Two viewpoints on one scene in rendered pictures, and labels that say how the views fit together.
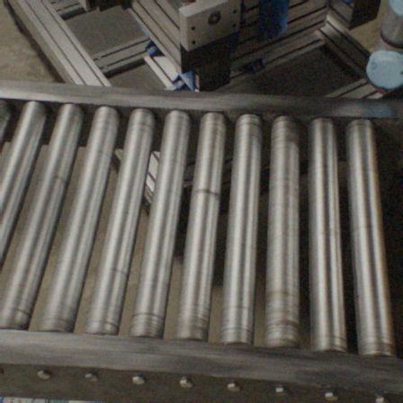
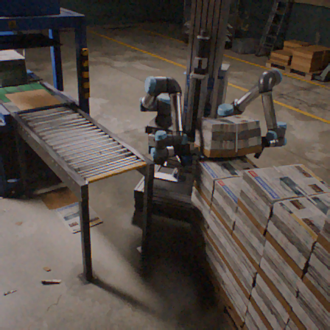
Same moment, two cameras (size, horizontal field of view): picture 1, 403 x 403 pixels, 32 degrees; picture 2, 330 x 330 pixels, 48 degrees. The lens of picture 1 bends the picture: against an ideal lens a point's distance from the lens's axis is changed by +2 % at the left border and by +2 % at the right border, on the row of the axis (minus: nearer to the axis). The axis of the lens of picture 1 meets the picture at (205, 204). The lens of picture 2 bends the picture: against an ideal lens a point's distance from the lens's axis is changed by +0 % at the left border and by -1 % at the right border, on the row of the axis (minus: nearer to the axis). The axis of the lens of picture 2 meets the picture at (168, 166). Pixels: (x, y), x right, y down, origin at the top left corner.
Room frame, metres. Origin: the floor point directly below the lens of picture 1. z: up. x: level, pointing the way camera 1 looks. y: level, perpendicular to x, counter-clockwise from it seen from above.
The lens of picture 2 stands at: (-0.60, -1.97, 2.02)
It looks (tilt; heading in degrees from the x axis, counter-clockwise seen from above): 30 degrees down; 44
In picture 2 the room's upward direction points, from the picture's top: 4 degrees clockwise
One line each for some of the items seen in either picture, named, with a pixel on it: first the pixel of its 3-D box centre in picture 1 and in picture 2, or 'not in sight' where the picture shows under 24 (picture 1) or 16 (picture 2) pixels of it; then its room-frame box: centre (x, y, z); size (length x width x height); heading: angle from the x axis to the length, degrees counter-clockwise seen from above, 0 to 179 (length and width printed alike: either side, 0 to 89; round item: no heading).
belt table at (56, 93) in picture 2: not in sight; (28, 100); (0.79, 1.34, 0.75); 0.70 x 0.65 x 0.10; 84
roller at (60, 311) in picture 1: (85, 212); (82, 144); (0.68, 0.20, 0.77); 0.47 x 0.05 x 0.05; 174
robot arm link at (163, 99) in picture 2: not in sight; (163, 104); (1.38, 0.07, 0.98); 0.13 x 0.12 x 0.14; 148
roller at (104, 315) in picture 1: (125, 215); (85, 147); (0.67, 0.13, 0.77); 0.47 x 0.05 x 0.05; 174
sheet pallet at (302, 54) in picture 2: not in sight; (300, 58); (7.26, 1.90, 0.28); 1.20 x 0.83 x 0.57; 84
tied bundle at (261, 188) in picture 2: not in sight; (283, 197); (1.01, -1.27, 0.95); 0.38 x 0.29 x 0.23; 155
